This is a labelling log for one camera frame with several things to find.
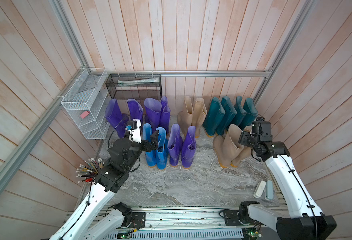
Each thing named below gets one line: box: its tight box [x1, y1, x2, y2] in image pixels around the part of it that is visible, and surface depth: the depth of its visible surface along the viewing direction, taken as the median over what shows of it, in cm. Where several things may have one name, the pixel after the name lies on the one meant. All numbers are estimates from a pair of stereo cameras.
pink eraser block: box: [80, 110, 91, 119], surface depth 84 cm
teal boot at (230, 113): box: [216, 96, 237, 136], surface depth 92 cm
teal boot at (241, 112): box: [230, 95, 247, 126], surface depth 90 cm
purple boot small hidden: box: [127, 98, 144, 121], surface depth 95 cm
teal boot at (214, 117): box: [203, 97, 226, 138], surface depth 95 cm
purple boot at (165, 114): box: [159, 96, 171, 134], surface depth 92 cm
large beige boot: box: [213, 124, 244, 168], surface depth 82 cm
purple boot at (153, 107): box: [143, 97, 162, 131], surface depth 95 cm
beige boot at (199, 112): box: [191, 98, 208, 138], surface depth 95 cm
